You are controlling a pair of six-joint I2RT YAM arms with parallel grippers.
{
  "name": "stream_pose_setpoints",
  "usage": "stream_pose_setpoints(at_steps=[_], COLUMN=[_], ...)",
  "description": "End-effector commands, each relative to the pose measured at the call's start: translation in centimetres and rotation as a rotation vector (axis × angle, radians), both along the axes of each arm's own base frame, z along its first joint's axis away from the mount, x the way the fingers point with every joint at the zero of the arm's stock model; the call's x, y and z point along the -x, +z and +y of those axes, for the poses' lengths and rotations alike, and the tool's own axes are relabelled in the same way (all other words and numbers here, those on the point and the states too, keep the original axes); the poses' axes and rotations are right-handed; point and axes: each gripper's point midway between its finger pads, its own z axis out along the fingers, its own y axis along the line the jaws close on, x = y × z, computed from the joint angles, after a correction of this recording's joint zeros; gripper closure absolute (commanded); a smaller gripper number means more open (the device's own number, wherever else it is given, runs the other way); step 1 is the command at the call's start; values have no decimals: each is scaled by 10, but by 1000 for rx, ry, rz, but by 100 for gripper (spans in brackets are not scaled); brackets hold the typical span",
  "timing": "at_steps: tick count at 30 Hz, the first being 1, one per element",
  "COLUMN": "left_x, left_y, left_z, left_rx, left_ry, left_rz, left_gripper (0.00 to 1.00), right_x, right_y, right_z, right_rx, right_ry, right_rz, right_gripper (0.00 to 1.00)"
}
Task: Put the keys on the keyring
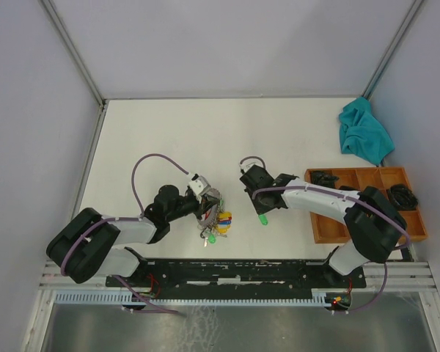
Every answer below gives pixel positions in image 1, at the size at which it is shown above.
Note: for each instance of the teal cloth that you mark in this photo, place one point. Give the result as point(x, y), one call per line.
point(361, 134)

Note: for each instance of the wooden compartment tray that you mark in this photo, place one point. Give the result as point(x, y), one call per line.
point(392, 182)

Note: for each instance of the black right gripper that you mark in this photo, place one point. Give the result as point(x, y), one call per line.
point(262, 209)

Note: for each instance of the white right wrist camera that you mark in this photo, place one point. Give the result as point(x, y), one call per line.
point(246, 167)

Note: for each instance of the metal keyring with coloured keys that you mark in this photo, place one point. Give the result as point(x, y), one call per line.
point(216, 222)

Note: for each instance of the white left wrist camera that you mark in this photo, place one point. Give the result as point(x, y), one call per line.
point(199, 184)

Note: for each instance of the green key tag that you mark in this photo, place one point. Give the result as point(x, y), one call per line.
point(263, 219)

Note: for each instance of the grey cable duct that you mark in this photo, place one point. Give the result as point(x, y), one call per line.
point(126, 298)

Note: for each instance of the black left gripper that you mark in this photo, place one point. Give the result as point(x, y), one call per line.
point(202, 207)

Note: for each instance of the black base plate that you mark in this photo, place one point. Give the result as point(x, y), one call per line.
point(300, 274)

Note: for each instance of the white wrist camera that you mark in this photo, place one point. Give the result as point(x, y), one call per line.
point(246, 167)
point(199, 184)

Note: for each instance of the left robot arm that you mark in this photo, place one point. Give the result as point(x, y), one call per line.
point(93, 244)

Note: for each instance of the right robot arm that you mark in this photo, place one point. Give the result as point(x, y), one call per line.
point(375, 226)

